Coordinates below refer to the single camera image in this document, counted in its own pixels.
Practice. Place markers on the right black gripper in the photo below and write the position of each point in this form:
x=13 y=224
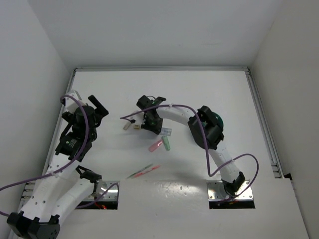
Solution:
x=157 y=128

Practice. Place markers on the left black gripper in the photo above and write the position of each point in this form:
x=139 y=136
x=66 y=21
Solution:
x=99 y=112

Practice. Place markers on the clear spray bottle blue cap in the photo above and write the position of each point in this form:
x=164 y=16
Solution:
x=166 y=131

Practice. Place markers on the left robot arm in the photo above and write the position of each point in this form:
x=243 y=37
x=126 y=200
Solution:
x=66 y=183

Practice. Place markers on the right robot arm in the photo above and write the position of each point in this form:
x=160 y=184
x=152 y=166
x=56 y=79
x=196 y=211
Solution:
x=206 y=129

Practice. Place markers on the green highlighter marker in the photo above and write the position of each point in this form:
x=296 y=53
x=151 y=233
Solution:
x=166 y=143

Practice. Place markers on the pink highlighter marker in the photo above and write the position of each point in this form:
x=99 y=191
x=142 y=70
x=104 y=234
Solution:
x=155 y=145

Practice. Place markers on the beige eraser block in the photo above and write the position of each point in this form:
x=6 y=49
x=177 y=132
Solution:
x=127 y=125

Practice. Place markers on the green thin pen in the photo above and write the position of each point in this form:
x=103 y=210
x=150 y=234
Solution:
x=140 y=171

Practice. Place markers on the red thin pen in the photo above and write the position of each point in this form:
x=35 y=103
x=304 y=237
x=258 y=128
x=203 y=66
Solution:
x=146 y=171

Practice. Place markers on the teal round divided container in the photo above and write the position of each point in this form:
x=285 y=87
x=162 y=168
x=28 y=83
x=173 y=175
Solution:
x=220 y=121

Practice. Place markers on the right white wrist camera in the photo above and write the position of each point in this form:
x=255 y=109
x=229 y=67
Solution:
x=137 y=120

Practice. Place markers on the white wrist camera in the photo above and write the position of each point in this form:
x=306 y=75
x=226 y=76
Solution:
x=71 y=101
x=137 y=120

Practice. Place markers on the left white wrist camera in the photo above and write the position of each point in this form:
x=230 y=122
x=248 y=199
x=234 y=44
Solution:
x=71 y=101

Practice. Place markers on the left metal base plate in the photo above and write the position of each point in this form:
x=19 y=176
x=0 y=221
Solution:
x=107 y=191

